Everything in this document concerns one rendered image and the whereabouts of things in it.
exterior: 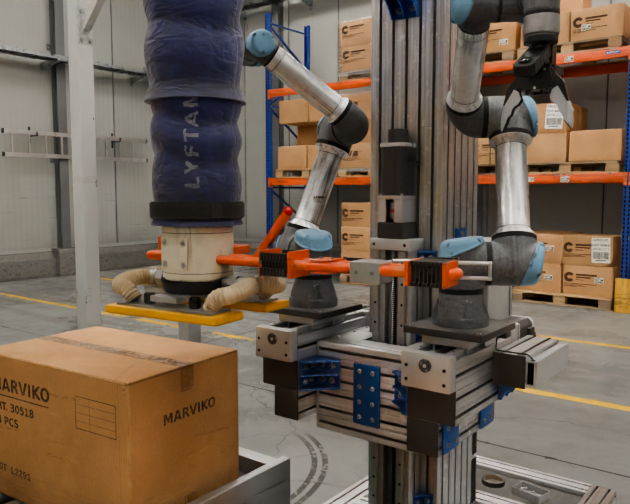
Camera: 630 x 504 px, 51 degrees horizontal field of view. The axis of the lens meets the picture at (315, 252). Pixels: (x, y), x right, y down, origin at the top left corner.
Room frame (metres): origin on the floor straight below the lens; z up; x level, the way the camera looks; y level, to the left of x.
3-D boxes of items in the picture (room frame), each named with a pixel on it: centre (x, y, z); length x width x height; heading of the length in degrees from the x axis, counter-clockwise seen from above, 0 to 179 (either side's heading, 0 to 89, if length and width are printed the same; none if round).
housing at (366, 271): (1.37, -0.12, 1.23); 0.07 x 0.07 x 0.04; 59
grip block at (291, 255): (1.48, 0.07, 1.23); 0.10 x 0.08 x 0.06; 149
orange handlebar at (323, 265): (1.61, 0.05, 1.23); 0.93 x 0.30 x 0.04; 59
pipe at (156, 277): (1.61, 0.28, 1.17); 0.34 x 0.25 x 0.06; 59
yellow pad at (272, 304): (1.69, 0.24, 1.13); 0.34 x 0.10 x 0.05; 59
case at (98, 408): (1.83, 0.58, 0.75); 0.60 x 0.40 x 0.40; 57
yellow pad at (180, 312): (1.52, 0.33, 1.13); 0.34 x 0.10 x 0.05; 59
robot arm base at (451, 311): (1.75, -0.39, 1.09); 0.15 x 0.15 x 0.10
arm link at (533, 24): (1.46, -0.48, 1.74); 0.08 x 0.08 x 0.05
